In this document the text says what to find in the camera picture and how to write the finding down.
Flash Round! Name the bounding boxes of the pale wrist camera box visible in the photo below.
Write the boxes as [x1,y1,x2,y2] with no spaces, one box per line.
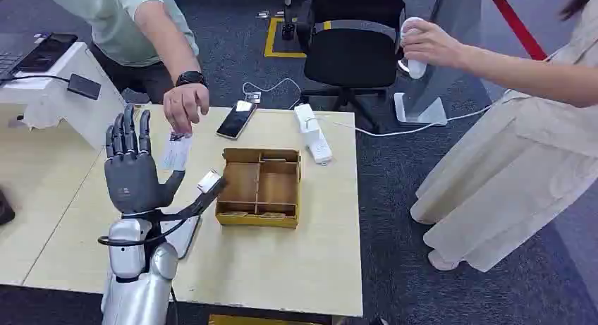
[197,169,222,195]

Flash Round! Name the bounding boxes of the thin white charging cable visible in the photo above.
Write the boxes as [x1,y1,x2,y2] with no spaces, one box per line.
[241,77,304,111]

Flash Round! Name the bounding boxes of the wooden card box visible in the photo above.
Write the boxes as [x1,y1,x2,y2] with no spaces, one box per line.
[214,148,302,229]

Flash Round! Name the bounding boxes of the black office chair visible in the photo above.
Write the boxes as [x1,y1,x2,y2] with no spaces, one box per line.
[298,0,407,130]

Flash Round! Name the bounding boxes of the white power strip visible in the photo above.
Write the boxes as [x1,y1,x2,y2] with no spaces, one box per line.
[293,103,334,166]

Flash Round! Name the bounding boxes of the black wristwatch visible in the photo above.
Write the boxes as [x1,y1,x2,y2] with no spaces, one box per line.
[175,70,209,90]

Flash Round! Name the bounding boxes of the grey laptop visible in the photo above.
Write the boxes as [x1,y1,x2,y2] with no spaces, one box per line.
[0,32,51,81]

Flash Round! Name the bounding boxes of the long white power cable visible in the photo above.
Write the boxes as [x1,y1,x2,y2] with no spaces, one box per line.
[305,90,515,138]

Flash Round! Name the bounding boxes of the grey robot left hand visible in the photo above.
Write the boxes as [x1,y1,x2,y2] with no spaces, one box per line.
[103,104,186,217]

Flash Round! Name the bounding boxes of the person's hand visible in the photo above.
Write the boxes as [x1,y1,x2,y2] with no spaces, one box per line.
[162,83,211,135]
[401,20,464,71]

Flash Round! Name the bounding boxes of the black smartphone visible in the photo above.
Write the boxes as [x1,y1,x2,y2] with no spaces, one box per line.
[215,100,258,141]

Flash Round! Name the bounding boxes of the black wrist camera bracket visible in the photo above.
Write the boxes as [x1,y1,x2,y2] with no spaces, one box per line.
[156,177,229,223]

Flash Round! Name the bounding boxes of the black object at edge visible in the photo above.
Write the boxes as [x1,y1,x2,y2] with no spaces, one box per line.
[0,189,16,226]

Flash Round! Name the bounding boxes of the black tablet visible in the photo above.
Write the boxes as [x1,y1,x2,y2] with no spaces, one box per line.
[16,33,80,73]

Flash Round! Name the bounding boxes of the black power adapter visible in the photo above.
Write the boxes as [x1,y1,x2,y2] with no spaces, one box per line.
[66,73,103,101]

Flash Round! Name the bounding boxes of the black equipment stand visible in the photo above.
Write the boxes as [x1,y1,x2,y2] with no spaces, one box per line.
[281,0,315,41]

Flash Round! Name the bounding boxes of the white handheld device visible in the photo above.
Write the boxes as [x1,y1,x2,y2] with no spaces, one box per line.
[399,16,428,80]

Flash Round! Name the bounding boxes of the person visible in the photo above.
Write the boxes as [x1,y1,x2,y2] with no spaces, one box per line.
[409,0,598,274]
[0,0,200,105]

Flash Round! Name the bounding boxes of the thin black cable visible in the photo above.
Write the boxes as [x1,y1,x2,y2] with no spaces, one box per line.
[0,73,71,87]

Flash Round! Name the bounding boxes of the white side table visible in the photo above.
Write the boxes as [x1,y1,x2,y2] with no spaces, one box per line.
[0,41,128,152]

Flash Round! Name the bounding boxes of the white printed card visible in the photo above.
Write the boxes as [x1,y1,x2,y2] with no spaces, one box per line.
[161,131,193,173]

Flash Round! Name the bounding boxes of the grey standing panel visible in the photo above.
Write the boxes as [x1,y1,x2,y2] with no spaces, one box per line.
[393,0,492,127]

